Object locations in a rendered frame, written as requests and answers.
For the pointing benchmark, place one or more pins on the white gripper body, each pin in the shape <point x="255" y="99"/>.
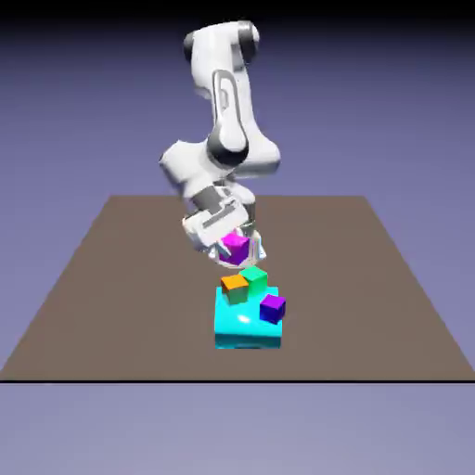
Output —
<point x="211" y="226"/>

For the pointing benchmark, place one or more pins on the small magenta cube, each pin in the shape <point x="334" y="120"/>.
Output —
<point x="234" y="249"/>

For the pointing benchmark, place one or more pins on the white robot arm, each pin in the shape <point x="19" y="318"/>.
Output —
<point x="230" y="111"/>

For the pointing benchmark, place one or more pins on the small orange cube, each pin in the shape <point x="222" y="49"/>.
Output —
<point x="235" y="288"/>

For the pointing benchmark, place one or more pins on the small green cube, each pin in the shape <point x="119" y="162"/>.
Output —
<point x="256" y="280"/>

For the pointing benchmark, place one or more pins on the small purple cube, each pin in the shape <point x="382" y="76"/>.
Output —
<point x="273" y="308"/>

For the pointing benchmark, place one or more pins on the large cyan box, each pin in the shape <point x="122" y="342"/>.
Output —
<point x="241" y="323"/>

